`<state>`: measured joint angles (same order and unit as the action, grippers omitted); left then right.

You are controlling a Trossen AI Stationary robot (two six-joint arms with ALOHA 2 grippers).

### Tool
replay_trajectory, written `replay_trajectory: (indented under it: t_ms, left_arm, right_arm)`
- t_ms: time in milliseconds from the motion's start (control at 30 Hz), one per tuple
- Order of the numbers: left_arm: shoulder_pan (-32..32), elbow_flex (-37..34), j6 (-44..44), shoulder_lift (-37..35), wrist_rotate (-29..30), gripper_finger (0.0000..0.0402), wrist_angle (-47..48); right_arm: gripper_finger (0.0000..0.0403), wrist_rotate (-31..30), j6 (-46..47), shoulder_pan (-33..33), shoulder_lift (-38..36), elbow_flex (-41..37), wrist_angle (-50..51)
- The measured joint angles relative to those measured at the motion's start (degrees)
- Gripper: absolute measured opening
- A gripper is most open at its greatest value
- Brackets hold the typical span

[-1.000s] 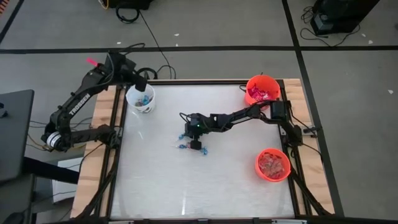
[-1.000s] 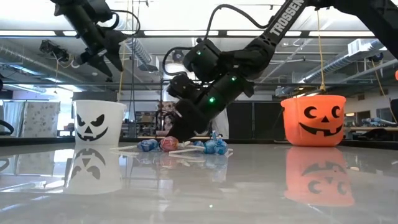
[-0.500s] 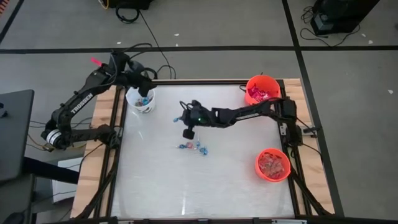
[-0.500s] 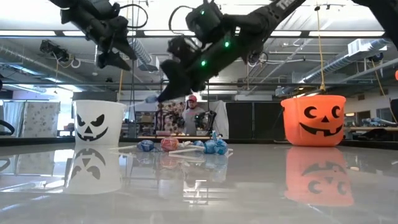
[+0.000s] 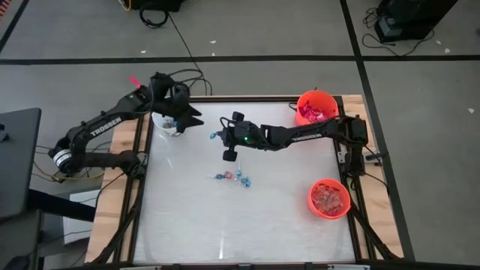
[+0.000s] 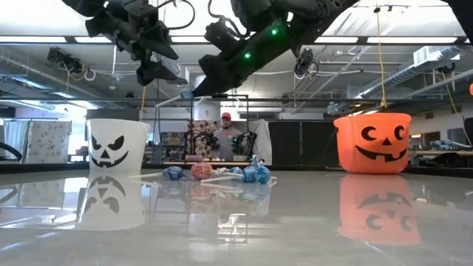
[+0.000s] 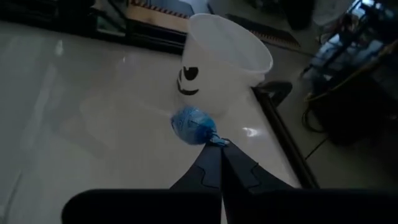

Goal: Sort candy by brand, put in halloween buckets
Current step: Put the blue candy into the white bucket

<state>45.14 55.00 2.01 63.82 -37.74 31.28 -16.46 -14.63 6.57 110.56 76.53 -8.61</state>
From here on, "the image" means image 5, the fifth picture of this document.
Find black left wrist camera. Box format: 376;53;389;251
172;82;191;102

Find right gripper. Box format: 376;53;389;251
217;111;263;163

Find black floor box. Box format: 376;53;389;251
129;0;185;12

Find orange jack-o-lantern bucket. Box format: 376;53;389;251
295;89;340;128
307;178;353;221

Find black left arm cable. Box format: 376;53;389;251
166;68;213;97

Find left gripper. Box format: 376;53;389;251
151;97;206;134

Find white scary-face halloween bucket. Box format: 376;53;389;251
151;111;182;137

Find black equipment case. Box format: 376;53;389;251
374;0;459;43

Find white box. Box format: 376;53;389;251
61;189;101;247

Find coiled black cable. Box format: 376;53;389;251
139;6;169;29

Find red Skittles candy pack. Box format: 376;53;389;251
311;110;331;125
298;103;316;121

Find black floor cable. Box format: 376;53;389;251
166;10;213;97

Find red gummy fish candy pack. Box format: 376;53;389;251
314;202;337;218
313;187;335;207
325;194;347;217

